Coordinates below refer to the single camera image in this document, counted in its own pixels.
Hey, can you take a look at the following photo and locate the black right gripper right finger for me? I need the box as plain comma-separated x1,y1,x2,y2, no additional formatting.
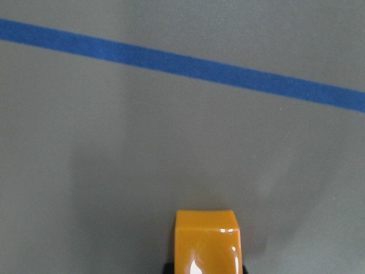
242,265,248,274

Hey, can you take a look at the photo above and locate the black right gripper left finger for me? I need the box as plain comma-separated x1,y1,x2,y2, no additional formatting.
162,263,175,274

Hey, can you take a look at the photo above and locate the orange trapezoid block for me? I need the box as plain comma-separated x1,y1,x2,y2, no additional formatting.
174,210,244,273

